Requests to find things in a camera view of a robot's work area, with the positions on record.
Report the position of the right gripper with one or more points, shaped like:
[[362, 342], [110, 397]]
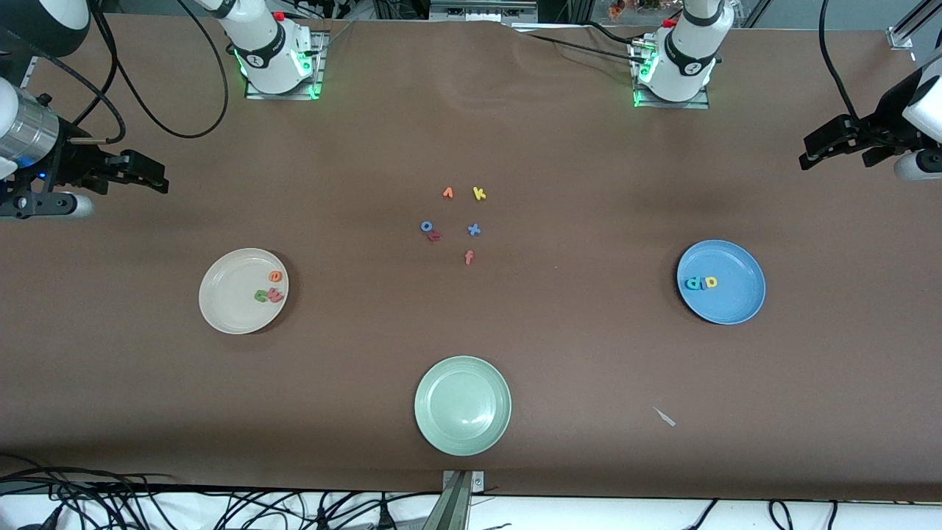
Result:
[[72, 162]]

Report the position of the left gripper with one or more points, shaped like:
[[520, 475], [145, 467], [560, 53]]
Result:
[[881, 133]]

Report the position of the pink foam letter w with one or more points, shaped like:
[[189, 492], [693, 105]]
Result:
[[276, 297]]

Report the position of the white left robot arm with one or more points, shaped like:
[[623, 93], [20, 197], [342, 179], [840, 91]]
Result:
[[684, 59]]

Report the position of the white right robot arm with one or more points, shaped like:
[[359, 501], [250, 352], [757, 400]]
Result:
[[268, 51]]

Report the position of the beige brown plate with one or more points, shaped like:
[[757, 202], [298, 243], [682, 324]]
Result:
[[228, 287]]

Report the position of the blue plate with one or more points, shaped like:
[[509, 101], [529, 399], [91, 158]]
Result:
[[728, 302]]

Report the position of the orange flowers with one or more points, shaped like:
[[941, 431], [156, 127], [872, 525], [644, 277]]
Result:
[[617, 7]]

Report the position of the white paper scrap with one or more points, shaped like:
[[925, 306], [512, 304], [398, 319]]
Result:
[[665, 418]]

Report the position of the grey power strip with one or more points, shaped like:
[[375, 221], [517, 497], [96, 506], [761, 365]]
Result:
[[482, 11]]

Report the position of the pale green plate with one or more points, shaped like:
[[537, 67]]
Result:
[[462, 405]]

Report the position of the aluminium frame profile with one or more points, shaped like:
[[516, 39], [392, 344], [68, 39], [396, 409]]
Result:
[[899, 37]]

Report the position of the aluminium table edge rail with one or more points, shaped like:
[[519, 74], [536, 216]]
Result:
[[29, 70]]

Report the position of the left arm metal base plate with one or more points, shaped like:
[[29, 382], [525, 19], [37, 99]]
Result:
[[670, 104]]

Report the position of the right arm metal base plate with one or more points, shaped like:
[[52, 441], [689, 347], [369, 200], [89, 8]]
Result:
[[321, 73]]

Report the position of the grey metal camera mount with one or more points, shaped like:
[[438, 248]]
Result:
[[456, 508]]

